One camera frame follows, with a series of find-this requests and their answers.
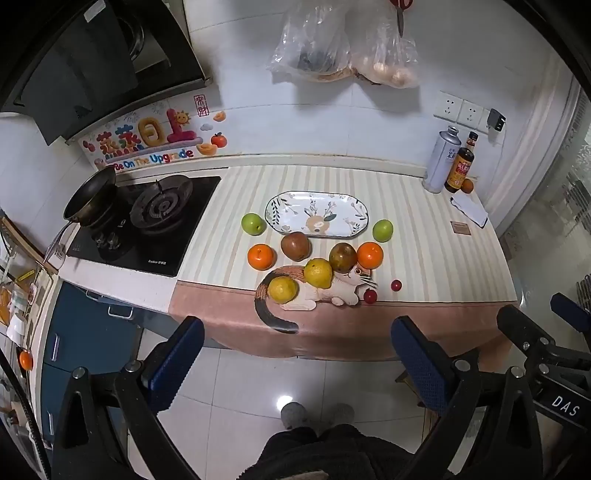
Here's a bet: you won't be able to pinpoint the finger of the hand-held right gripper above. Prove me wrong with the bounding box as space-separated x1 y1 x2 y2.
550 292 591 334
496 305 558 366

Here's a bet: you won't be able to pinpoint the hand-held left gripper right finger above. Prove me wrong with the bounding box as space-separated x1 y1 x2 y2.
390 316 555 480

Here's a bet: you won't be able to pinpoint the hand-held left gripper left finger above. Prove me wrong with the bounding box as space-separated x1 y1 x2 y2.
51 316 206 480

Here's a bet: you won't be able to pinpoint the yellow lemon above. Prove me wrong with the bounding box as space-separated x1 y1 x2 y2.
269 276 300 304

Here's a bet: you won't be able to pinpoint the red brown apple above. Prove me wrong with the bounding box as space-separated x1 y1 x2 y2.
329 242 358 273
281 231 311 261

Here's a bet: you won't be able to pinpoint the oval floral ceramic plate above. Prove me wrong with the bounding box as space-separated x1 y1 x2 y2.
264 191 370 239

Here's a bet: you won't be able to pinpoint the grey slipper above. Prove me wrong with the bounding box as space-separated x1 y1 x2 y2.
325 403 355 428
281 401 309 430

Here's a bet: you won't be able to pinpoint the striped cat print mat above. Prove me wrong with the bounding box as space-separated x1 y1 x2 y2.
168 164 518 361

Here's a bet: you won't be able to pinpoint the blue kitchen cabinet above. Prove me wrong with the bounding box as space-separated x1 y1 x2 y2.
39 281 144 435

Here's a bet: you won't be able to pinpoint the person's dark trouser legs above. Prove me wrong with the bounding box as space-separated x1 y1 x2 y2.
238 425 416 480

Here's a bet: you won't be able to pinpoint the white folded cloth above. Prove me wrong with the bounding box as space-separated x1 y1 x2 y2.
450 191 489 228

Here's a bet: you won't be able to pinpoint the black gas stove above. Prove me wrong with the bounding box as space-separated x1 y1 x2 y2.
65 174 222 278

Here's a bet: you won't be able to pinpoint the dark sauce bottle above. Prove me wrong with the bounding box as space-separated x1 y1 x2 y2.
444 131 476 193

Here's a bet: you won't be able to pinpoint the silver metal can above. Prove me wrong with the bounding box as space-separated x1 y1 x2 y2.
422 126 461 193

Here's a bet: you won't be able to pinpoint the black frying pan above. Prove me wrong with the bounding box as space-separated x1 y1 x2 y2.
44 165 118 266

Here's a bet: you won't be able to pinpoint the clear plastic bag pale contents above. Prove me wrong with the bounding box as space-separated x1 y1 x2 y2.
348 14 421 89

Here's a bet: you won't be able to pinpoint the black range hood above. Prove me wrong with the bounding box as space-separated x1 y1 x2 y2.
0 0 208 146

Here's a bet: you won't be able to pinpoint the clear plastic bag dark contents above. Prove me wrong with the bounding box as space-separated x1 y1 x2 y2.
267 0 354 84

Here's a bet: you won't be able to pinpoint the white wall socket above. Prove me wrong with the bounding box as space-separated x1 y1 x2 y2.
457 99 484 128
434 91 462 123

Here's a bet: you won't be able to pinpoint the colourful wall sticker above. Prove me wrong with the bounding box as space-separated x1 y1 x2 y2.
82 92 228 174

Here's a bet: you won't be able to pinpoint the red handled scissors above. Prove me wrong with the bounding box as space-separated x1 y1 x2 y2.
388 0 414 38

